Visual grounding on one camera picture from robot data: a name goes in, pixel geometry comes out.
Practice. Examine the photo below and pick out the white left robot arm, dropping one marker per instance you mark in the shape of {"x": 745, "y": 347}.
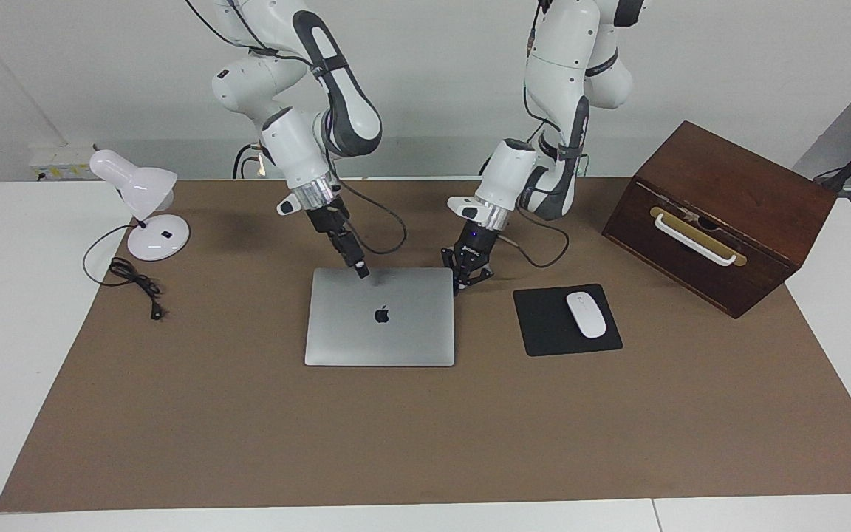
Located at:
{"x": 558, "y": 44}

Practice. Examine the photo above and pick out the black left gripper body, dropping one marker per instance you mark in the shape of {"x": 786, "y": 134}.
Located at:
{"x": 476, "y": 244}

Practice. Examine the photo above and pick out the white desk lamp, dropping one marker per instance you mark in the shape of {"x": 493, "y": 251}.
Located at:
{"x": 159, "y": 236}

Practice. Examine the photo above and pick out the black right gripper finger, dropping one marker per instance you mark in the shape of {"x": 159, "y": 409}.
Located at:
{"x": 359, "y": 255}
{"x": 344, "y": 251}

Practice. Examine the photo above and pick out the brown table mat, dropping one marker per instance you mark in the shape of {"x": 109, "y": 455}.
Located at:
{"x": 396, "y": 443}

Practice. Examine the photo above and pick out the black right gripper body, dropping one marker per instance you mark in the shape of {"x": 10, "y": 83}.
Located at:
{"x": 329, "y": 222}

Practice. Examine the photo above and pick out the black mouse pad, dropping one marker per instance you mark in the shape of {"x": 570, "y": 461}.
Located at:
{"x": 544, "y": 325}

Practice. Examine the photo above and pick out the white power strip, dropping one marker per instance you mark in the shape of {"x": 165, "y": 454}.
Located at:
{"x": 63, "y": 166}

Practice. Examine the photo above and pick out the silver laptop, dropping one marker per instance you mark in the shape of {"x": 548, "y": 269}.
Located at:
{"x": 366, "y": 332}

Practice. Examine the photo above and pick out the dark brown wooden box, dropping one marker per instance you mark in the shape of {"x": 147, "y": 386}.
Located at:
{"x": 728, "y": 185}

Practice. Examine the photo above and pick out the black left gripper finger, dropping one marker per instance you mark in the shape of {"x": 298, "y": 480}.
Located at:
{"x": 480, "y": 274}
{"x": 455, "y": 266}

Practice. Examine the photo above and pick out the white computer mouse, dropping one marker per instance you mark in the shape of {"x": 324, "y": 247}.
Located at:
{"x": 586, "y": 314}

